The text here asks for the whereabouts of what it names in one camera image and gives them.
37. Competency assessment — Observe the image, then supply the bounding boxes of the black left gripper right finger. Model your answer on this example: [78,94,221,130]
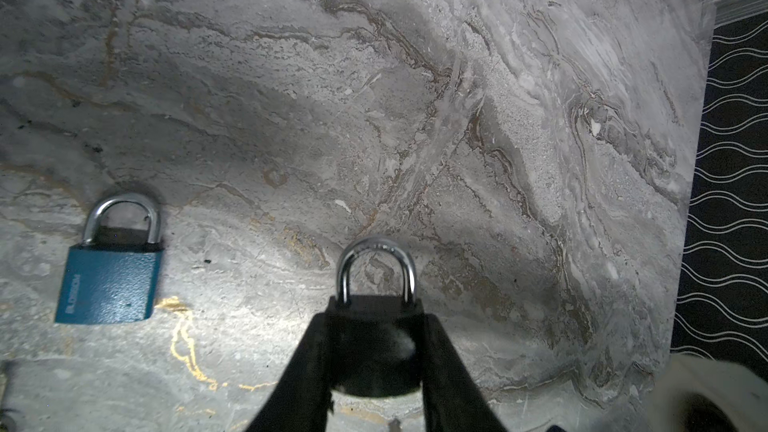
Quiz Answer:
[421,314,506,431]

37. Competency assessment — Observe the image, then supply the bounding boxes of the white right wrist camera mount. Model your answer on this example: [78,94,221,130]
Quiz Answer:
[645,354,767,431]

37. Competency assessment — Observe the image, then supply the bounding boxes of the blue padlock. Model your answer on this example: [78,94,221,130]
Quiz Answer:
[54,192,163,325]

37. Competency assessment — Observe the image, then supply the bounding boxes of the black padlock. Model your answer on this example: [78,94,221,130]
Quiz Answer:
[326,237,424,398]

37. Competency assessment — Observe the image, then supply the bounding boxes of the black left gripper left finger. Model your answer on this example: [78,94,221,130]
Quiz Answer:
[247,313,332,432]

